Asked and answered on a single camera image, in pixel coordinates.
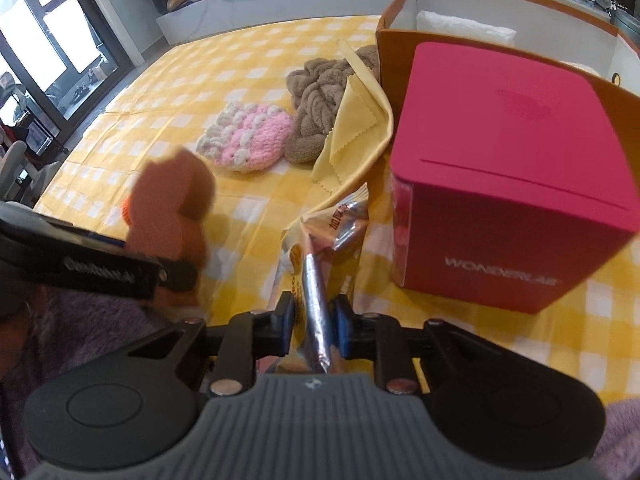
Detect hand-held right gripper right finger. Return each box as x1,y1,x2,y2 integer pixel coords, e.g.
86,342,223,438
332,294,502,395

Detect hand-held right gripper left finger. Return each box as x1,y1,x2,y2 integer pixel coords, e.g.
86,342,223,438
125,291,297,397

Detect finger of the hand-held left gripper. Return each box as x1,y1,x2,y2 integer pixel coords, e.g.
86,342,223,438
89,232,126,250
157,258,200,295

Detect orange knitted toy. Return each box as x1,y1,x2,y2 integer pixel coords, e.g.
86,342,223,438
122,147,219,309

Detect orange silver snack packet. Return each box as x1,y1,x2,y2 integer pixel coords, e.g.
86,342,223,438
272,182,371,376

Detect pink white knitted item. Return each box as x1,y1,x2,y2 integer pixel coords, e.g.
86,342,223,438
194,101,295,174

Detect yellow cloth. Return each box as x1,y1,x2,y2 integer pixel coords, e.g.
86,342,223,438
299,38,396,222

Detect brown knitted item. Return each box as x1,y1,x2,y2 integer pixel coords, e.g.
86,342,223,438
284,44,384,165

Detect orange cardboard box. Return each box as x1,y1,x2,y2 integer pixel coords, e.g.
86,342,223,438
375,0,640,234

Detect white soft pouch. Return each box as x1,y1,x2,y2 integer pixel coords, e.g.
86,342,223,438
416,9,517,45

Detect person's purple fleece clothing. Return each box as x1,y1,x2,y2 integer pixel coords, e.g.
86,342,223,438
0,282,640,480

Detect yellow checked mat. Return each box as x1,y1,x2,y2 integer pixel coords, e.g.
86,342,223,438
32,13,640,412

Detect red square box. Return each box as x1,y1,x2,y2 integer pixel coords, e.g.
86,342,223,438
388,41,639,315

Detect dark framed glass door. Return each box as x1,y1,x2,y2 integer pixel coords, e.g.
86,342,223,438
0,0,144,157

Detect white marble television console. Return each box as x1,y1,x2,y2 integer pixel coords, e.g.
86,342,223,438
155,0,621,46

